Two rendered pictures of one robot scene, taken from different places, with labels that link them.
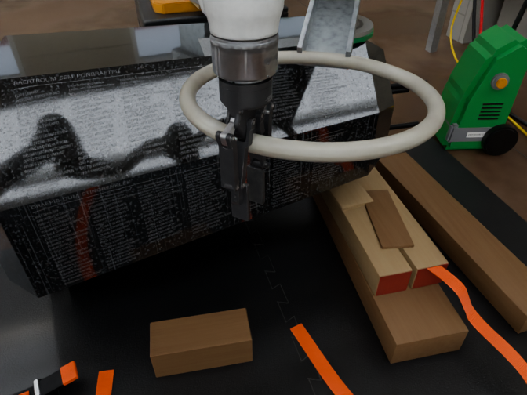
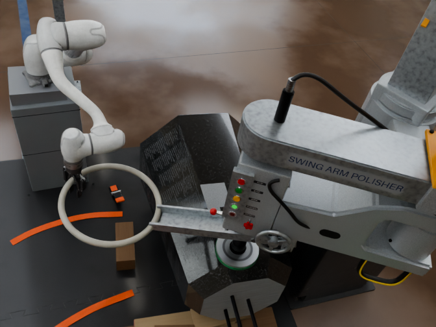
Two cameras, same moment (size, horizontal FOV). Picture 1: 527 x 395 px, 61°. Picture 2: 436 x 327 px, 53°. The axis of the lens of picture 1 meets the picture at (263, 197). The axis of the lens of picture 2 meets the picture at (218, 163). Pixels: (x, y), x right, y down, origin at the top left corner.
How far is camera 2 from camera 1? 2.21 m
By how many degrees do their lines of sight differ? 57
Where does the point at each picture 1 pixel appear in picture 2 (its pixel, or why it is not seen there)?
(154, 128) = (169, 179)
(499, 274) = not seen: outside the picture
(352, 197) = (199, 317)
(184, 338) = (121, 234)
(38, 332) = not seen: hidden behind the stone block
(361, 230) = (171, 318)
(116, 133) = (166, 166)
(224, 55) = not seen: hidden behind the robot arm
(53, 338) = (141, 193)
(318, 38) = (176, 217)
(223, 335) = (121, 250)
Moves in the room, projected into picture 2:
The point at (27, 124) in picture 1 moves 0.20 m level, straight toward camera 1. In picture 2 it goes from (166, 136) to (136, 145)
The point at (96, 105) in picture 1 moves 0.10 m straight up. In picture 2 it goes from (174, 154) to (176, 143)
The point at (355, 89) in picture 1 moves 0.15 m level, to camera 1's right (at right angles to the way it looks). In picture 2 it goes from (197, 265) to (196, 294)
